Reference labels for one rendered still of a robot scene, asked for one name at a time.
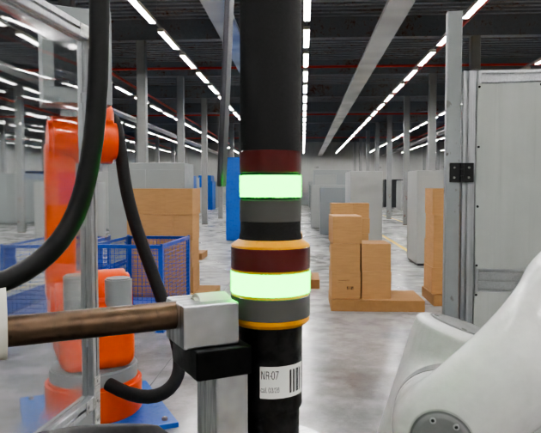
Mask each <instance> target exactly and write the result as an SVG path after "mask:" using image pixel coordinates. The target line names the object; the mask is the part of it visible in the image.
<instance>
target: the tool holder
mask: <svg viewBox="0 0 541 433"><path fill-rule="evenodd" d="M191 297H192V295H188V296H169V297H167V302H173V301H177V302H176V306H177V309H178V325H177V327H176V328H175V329H169V330H167V337H168V338H169V339H171V340H172V341H173V361H174V362H175V363H177V364H178V365H179V366H180V367H181V368H182V369H183V370H184V371H185V372H186V373H187V374H189V375H190V376H191V377H192V378H193V379H194V380H196V381H197V382H198V433H248V384H247V375H248V374H251V373H252V347H251V346H250V345H249V344H247V343H246V342H244V341H242V340H240V339H239V303H238V302H237V301H235V300H233V299H226V300H216V301H207V302H200V301H194V300H192V299H191ZM300 433H319V432H318V431H316V430H313V429H310V428H308V427H305V426H301V425H300Z"/></svg>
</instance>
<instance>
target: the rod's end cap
mask: <svg viewBox="0 0 541 433"><path fill-rule="evenodd" d="M191 299H192V300H194V301H200V302H207V301H216V300H226V299H232V298H231V296H230V295H228V293H227V292H226V291H216V292H205V293H195V294H193V295H192V297H191Z"/></svg>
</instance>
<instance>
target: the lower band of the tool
mask: <svg viewBox="0 0 541 433"><path fill-rule="evenodd" d="M231 247H235V248H241V249H252V250H289V249H300V248H306V247H310V244H309V243H308V242H307V241H305V240H303V239H300V240H296V241H245V240H241V239H238V240H236V241H234V242H233V243H232V244H231ZM231 271H234V272H237V273H242V274H250V275H291V274H299V273H304V272H307V271H310V268H309V269H307V270H304V271H292V272H249V271H237V270H234V269H232V268H231ZM231 294H232V295H233V296H236V297H239V298H244V299H250V300H262V301H279V300H291V299H297V298H302V297H305V296H308V295H309V294H310V292H309V293H307V294H305V295H302V296H292V297H281V298H260V297H249V296H239V295H236V294H234V293H232V292H231ZM309 317H310V315H309V316H308V317H307V318H306V319H303V320H297V321H291V322H282V323H259V322H250V321H244V320H239V326H242V327H245V328H251V329H258V330H283V329H290V328H296V327H299V326H303V325H304V324H306V323H307V322H308V321H309Z"/></svg>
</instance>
